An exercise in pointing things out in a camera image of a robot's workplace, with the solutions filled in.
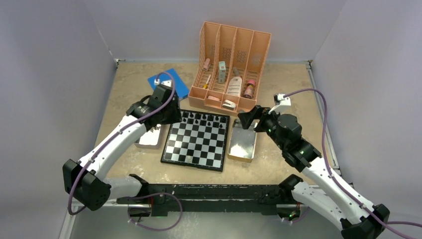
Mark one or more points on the black and white chessboard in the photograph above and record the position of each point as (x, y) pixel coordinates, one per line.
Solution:
(201, 135)

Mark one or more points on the teal small box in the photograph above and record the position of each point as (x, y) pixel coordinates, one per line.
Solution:
(221, 72)

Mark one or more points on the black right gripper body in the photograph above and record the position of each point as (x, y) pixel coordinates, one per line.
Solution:
(268, 122)

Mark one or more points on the pink capped small bottle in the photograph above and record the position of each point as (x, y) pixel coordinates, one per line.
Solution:
(249, 90)

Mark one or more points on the white lotion bottle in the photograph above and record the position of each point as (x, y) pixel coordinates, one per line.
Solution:
(234, 86)

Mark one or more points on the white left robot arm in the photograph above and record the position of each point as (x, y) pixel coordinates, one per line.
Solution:
(86, 179)

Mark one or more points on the silver tin with white pieces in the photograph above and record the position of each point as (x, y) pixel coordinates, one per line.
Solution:
(151, 139)

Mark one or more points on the gold empty tin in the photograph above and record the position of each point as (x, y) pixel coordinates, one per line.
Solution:
(242, 142)

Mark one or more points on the pink eraser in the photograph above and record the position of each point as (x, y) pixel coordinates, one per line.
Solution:
(213, 98)

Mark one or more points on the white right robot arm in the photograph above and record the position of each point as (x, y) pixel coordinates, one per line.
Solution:
(354, 215)

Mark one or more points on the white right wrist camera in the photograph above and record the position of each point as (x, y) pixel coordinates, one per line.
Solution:
(282, 103)

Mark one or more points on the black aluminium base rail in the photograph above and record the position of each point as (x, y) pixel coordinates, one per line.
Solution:
(165, 198)

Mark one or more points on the pink tube in organizer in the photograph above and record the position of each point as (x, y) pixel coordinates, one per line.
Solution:
(206, 64)

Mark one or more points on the white stapler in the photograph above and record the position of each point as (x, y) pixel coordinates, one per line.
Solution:
(227, 104)

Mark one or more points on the peach desk organizer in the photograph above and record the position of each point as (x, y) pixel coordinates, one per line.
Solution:
(244, 52)

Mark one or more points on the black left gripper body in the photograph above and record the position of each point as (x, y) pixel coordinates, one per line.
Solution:
(171, 113)

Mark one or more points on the yellow tipped pen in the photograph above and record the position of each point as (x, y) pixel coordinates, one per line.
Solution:
(207, 82)

